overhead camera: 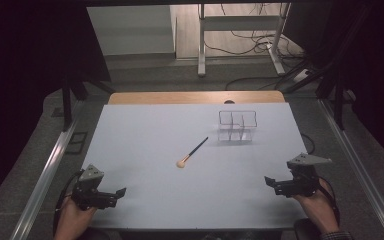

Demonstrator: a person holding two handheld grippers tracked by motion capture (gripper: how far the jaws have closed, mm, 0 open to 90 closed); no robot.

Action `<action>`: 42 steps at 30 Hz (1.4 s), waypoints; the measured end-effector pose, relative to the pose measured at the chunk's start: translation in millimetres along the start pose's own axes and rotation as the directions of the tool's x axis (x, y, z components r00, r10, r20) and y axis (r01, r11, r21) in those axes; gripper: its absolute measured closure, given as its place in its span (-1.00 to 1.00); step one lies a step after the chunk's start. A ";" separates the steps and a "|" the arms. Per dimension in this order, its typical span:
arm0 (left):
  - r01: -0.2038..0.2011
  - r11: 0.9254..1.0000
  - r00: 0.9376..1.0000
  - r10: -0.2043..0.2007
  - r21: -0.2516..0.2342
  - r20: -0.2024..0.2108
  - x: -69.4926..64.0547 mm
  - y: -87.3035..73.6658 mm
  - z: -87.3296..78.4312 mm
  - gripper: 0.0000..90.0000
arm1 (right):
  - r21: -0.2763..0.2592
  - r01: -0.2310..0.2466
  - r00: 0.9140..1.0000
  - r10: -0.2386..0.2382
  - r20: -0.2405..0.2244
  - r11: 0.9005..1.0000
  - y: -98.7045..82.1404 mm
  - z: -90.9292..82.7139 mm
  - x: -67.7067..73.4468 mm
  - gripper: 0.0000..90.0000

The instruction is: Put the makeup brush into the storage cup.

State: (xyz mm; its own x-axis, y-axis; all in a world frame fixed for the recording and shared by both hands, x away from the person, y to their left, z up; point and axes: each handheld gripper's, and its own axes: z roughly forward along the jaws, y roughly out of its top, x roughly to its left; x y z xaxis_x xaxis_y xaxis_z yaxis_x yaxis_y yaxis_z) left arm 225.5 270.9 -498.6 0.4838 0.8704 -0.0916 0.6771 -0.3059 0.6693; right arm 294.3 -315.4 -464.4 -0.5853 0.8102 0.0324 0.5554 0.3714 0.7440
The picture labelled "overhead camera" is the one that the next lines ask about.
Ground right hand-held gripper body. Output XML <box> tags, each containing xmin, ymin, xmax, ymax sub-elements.
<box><xmin>274</xmin><ymin>152</ymin><xmax>333</xmax><ymax>198</ymax></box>

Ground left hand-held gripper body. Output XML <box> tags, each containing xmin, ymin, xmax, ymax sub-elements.
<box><xmin>71</xmin><ymin>163</ymin><xmax>118</xmax><ymax>211</ymax></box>

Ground clear acrylic organizer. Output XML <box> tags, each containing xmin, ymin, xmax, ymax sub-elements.
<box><xmin>216</xmin><ymin>109</ymin><xmax>259</xmax><ymax>143</ymax></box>

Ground black handled makeup brush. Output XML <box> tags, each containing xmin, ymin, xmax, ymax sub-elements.
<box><xmin>175</xmin><ymin>136</ymin><xmax>210</xmax><ymax>169</ymax></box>

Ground person's right hand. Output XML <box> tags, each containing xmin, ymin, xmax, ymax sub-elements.
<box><xmin>292</xmin><ymin>179</ymin><xmax>341</xmax><ymax>235</ymax></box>

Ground person's left hand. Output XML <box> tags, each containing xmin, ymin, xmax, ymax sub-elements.
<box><xmin>53</xmin><ymin>197</ymin><xmax>98</xmax><ymax>240</ymax></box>

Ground white table board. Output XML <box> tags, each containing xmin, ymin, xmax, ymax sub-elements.
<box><xmin>58</xmin><ymin>102</ymin><xmax>336</xmax><ymax>232</ymax></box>

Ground black metal stand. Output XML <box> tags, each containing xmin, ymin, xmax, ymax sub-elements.
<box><xmin>279</xmin><ymin>6</ymin><xmax>373</xmax><ymax>131</ymax></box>
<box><xmin>60</xmin><ymin>78</ymin><xmax>116</xmax><ymax>133</ymax></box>

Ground wooden table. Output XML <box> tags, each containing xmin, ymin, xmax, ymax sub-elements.
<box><xmin>107</xmin><ymin>90</ymin><xmax>286</xmax><ymax>106</ymax></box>

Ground white power strip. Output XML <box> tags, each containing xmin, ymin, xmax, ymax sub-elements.
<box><xmin>292</xmin><ymin>68</ymin><xmax>312</xmax><ymax>83</ymax></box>

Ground white cabinet panel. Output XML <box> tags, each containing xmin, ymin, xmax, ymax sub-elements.
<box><xmin>86</xmin><ymin>4</ymin><xmax>177</xmax><ymax>57</ymax></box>

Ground left hand-held gripper cable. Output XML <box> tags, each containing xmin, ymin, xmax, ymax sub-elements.
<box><xmin>52</xmin><ymin>169</ymin><xmax>85</xmax><ymax>235</ymax></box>

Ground hand-held gripper cable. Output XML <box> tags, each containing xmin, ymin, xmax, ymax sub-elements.
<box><xmin>52</xmin><ymin>169</ymin><xmax>85</xmax><ymax>235</ymax></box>
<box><xmin>317</xmin><ymin>175</ymin><xmax>342</xmax><ymax>228</ymax></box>

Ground right hand-held gripper cable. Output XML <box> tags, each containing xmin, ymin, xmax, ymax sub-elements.
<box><xmin>317</xmin><ymin>175</ymin><xmax>342</xmax><ymax>228</ymax></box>

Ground thin black table cable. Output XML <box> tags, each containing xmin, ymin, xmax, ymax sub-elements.
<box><xmin>300</xmin><ymin>132</ymin><xmax>316</xmax><ymax>155</ymax></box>

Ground aluminium rail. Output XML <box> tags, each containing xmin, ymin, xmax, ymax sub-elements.
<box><xmin>317</xmin><ymin>98</ymin><xmax>384</xmax><ymax>240</ymax></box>
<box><xmin>9</xmin><ymin>99</ymin><xmax>85</xmax><ymax>240</ymax></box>

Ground black floor cable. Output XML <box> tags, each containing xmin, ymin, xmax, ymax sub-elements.
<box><xmin>224</xmin><ymin>75</ymin><xmax>283</xmax><ymax>92</ymax></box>

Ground tangled black floor cables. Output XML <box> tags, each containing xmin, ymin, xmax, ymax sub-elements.
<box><xmin>202</xmin><ymin>3</ymin><xmax>305</xmax><ymax>62</ymax></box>

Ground white metal desk frame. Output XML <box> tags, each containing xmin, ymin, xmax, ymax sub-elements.
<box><xmin>196</xmin><ymin>3</ymin><xmax>292</xmax><ymax>79</ymax></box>

